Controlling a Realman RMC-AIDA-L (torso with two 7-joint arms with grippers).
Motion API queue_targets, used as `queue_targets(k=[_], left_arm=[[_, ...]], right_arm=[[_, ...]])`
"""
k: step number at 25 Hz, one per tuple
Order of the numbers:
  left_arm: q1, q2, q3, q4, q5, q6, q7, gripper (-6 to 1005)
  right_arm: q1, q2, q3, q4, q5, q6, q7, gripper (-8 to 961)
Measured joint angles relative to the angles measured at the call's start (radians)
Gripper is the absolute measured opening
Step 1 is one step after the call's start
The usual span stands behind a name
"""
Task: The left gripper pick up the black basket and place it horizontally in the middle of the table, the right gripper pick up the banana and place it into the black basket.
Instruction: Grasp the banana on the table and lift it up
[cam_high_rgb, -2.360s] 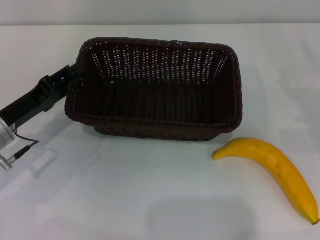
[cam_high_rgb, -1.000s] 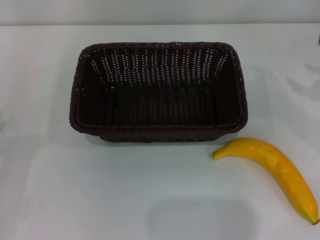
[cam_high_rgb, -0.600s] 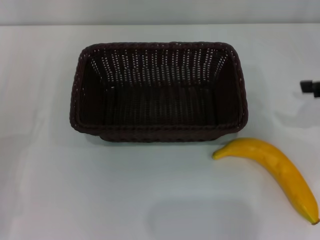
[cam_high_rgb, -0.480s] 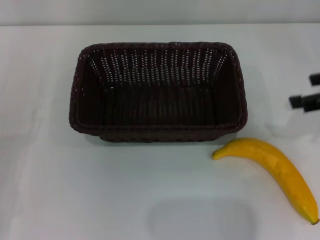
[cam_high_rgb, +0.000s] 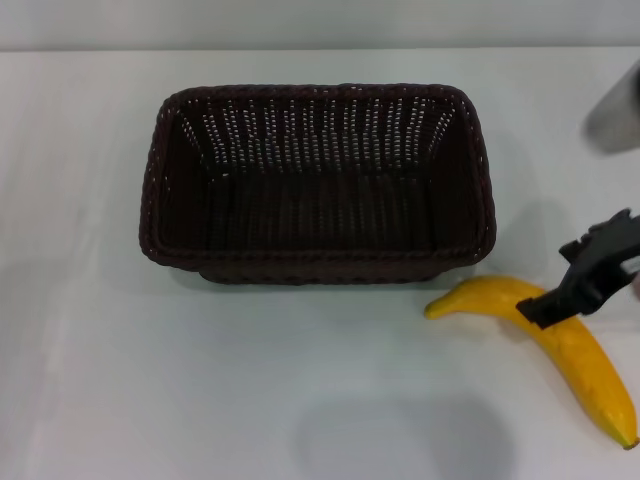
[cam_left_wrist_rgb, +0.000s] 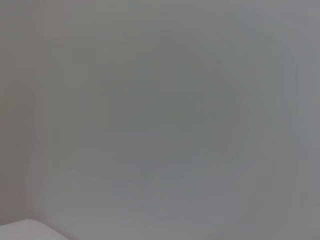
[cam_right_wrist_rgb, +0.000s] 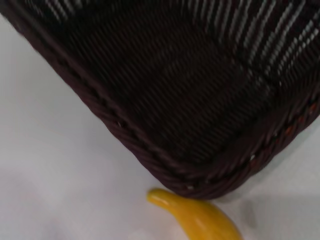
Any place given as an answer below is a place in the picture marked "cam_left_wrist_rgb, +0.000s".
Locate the white rounded table corner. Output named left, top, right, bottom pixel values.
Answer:
left=0, top=218, right=70, bottom=240

